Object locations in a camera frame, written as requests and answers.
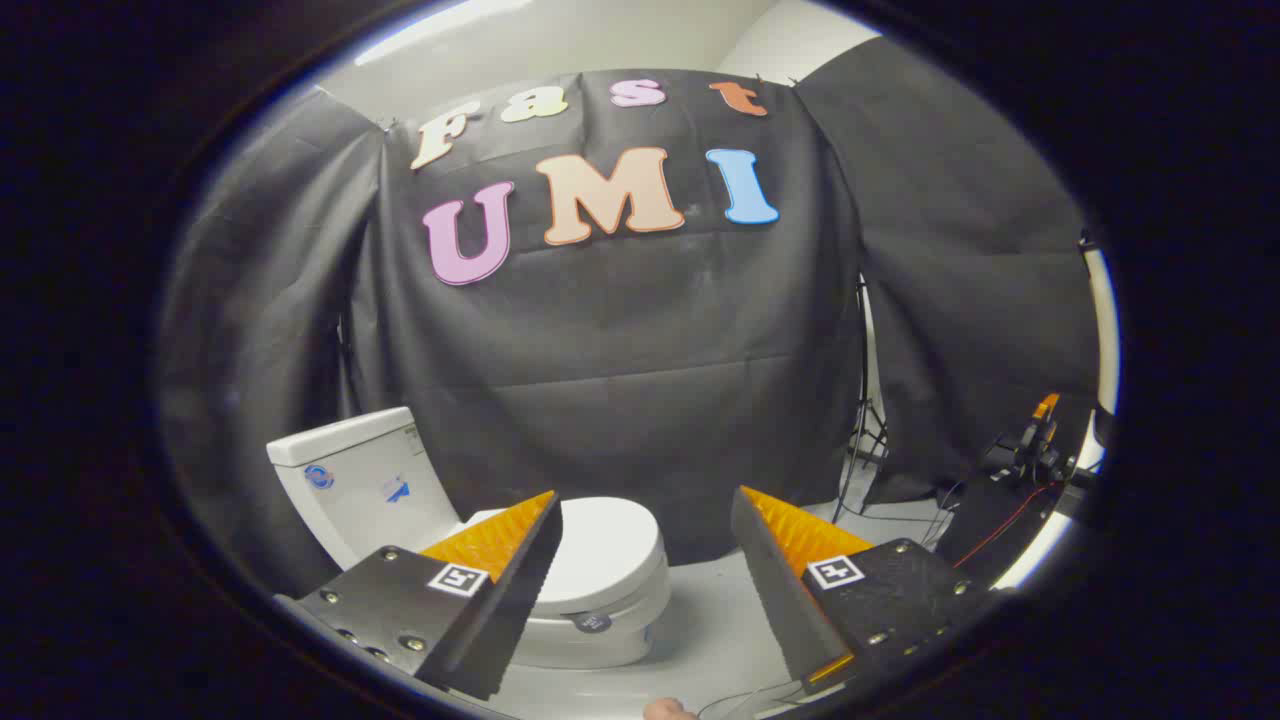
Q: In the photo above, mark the black tripod stand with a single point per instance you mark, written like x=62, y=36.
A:
x=866, y=420

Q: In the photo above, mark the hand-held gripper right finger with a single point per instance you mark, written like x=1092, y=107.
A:
x=775, y=590

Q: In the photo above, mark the black and orange gripper device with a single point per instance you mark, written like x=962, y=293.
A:
x=1035, y=450

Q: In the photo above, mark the white toilet bowl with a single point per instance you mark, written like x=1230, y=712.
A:
x=590, y=652

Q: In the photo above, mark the black backdrop cloth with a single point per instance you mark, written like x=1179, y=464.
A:
x=640, y=360

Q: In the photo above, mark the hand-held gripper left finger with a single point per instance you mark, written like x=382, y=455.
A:
x=515, y=600

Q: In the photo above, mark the white toilet seat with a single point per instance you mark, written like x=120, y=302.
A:
x=640, y=615

